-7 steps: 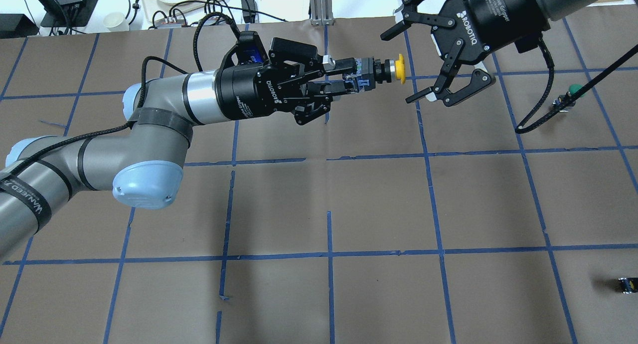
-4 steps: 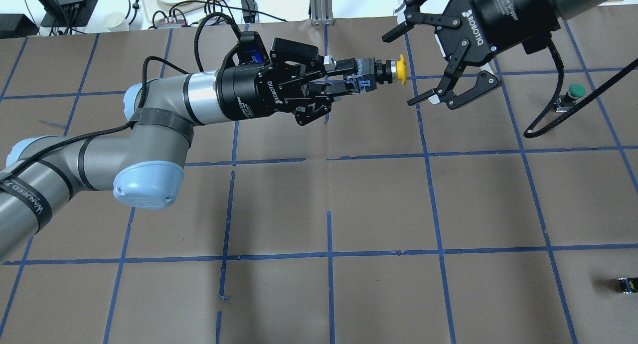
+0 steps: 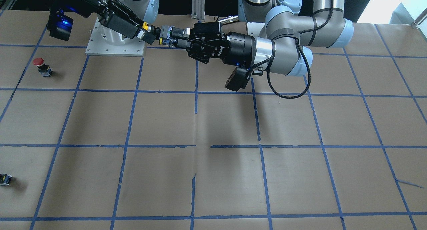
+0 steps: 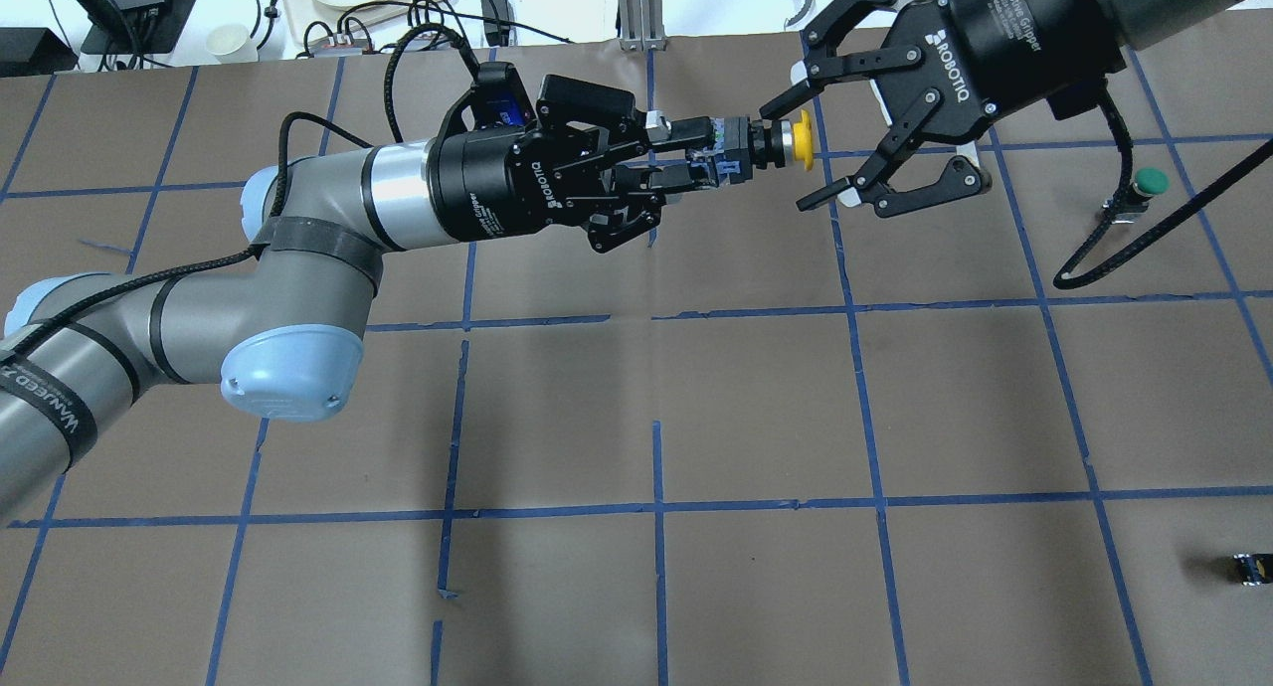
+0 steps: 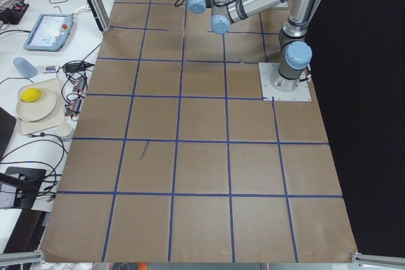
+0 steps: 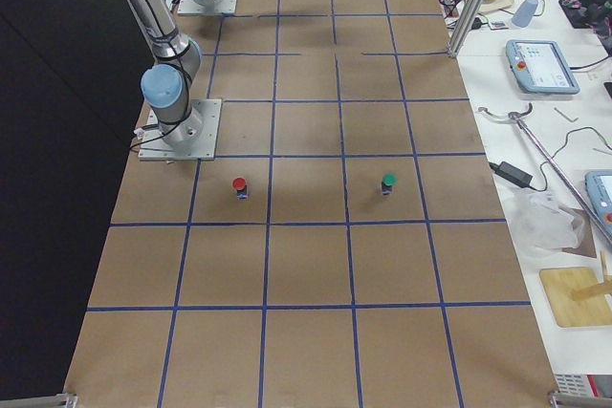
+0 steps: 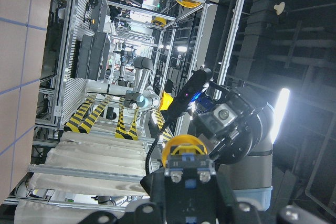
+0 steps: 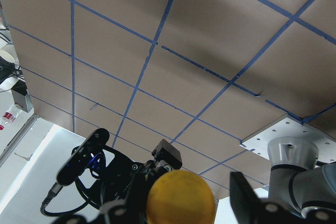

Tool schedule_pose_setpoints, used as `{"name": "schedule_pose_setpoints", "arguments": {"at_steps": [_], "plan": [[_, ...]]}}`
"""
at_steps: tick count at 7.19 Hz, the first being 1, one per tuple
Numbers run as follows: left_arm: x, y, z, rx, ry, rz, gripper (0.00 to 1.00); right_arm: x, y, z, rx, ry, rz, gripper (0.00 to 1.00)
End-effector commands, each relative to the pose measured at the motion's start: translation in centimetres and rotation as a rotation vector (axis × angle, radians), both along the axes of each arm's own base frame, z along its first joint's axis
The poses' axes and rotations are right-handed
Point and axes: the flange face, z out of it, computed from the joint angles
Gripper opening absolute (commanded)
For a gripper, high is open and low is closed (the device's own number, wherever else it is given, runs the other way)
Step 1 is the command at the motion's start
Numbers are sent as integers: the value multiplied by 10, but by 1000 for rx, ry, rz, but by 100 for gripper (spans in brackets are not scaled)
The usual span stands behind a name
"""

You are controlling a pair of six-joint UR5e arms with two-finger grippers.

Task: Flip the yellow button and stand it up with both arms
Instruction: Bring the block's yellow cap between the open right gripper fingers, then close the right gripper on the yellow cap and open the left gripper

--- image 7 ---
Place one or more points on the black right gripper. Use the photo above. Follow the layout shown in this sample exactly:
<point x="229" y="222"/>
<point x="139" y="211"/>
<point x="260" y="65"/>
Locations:
<point x="232" y="127"/>

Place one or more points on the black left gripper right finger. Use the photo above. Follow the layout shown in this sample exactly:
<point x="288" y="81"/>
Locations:
<point x="230" y="210"/>

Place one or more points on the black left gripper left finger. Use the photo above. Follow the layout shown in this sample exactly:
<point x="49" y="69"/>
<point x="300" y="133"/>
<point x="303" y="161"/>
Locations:
<point x="151" y="211"/>

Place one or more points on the yellow push button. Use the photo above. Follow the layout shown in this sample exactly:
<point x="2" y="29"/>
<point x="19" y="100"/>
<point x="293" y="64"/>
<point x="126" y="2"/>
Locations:
<point x="187" y="156"/>

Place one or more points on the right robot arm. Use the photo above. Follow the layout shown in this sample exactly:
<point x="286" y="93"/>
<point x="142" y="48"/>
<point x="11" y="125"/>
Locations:
<point x="251" y="177"/>

